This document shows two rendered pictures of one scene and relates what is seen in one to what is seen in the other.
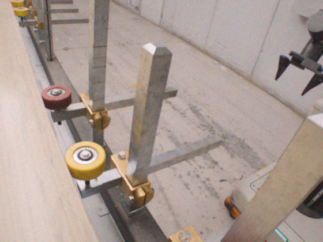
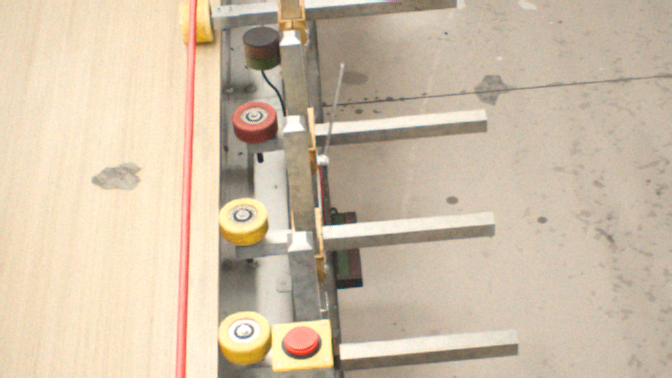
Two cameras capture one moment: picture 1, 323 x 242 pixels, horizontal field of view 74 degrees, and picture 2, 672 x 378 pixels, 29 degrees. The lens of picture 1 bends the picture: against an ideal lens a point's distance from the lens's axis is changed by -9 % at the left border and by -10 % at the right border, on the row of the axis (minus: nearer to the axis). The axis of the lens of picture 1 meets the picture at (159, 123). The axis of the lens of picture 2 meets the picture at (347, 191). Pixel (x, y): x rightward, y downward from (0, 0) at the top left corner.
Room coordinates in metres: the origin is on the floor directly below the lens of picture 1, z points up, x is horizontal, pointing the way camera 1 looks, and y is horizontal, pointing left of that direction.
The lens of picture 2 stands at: (0.37, -0.02, 2.40)
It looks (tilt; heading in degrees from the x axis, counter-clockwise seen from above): 44 degrees down; 39
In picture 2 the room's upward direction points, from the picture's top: 5 degrees counter-clockwise
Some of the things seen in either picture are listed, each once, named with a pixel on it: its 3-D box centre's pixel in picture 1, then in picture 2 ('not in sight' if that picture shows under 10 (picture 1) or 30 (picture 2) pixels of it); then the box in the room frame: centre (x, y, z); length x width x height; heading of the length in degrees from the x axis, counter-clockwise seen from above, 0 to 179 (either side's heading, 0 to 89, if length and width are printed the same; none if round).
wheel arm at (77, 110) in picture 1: (120, 102); not in sight; (0.62, 0.14, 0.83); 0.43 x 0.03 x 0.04; 129
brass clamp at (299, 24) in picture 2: not in sight; (292, 16); (1.90, 1.31, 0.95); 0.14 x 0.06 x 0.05; 39
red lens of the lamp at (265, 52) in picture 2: not in sight; (261, 42); (1.66, 1.17, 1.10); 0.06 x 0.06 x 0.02
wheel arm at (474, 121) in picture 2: (45, 2); (366, 132); (1.80, 1.07, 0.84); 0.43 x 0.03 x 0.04; 129
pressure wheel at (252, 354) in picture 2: (21, 18); (247, 352); (1.27, 0.92, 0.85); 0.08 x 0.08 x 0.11
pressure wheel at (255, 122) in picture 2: not in sight; (257, 137); (1.67, 1.22, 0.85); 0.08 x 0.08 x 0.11
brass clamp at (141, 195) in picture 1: (130, 178); not in sight; (0.36, 0.04, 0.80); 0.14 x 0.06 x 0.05; 39
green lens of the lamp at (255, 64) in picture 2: not in sight; (262, 54); (1.66, 1.17, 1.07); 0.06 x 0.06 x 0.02
